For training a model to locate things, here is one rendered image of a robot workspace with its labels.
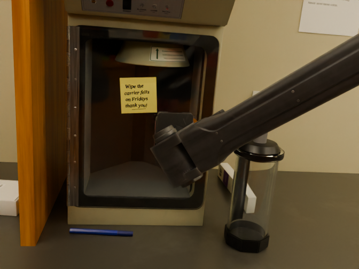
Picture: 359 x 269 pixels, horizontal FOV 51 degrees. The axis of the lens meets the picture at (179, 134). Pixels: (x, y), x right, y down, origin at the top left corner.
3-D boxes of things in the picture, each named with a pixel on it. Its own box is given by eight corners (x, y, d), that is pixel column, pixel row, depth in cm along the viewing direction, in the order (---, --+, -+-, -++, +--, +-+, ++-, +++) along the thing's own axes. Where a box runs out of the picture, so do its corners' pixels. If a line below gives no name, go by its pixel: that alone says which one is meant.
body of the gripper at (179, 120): (192, 111, 70) (198, 121, 63) (187, 163, 73) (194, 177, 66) (157, 110, 69) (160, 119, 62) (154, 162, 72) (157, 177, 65)
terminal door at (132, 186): (70, 205, 86) (71, 23, 75) (202, 208, 89) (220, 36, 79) (70, 207, 85) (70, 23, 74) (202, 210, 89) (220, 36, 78)
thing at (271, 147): (233, 149, 85) (236, 121, 84) (273, 152, 85) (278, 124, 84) (239, 163, 77) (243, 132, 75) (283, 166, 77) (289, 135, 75)
